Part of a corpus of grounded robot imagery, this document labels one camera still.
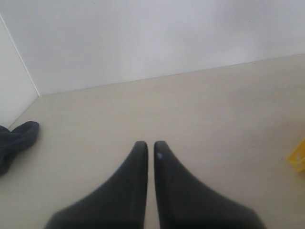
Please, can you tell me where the dark blue cloth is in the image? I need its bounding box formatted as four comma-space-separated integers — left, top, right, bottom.
0, 121, 40, 176

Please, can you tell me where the yellow plastic egg tray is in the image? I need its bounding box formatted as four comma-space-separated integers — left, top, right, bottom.
286, 139, 305, 172

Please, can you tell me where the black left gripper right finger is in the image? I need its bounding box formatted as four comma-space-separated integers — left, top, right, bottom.
154, 141, 264, 229

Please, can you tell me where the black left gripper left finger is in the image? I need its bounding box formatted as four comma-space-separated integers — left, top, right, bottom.
46, 141, 148, 229

